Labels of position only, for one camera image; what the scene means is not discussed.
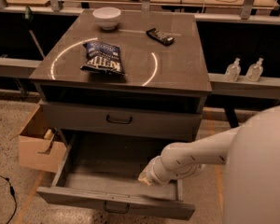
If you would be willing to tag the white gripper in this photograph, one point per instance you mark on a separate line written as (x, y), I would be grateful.
(154, 173)

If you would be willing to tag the grey drawer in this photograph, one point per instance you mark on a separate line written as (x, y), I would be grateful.
(100, 171)
(100, 119)

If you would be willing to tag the blue chip bag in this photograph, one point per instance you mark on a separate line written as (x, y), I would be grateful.
(102, 58)

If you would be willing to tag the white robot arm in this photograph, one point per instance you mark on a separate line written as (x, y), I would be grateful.
(251, 154)

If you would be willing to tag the grey top drawer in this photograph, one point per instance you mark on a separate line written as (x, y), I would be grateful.
(100, 119)

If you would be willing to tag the grey drawer cabinet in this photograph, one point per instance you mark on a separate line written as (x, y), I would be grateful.
(158, 78)

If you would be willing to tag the cardboard box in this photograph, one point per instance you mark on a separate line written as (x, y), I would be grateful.
(40, 147)

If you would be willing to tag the left sanitizer bottle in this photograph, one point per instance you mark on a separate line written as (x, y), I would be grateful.
(233, 70)

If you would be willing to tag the sanitizer bottle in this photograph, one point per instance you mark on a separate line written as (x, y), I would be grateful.
(233, 70)
(254, 71)

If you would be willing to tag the black snack bar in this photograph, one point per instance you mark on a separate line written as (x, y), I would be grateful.
(160, 37)

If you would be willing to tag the right sanitizer bottle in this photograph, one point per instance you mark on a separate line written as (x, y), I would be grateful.
(254, 71)

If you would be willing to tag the white bowl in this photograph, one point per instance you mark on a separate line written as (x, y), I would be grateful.
(106, 17)

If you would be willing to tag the grey metal shelf rail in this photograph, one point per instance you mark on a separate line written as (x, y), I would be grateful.
(266, 87)

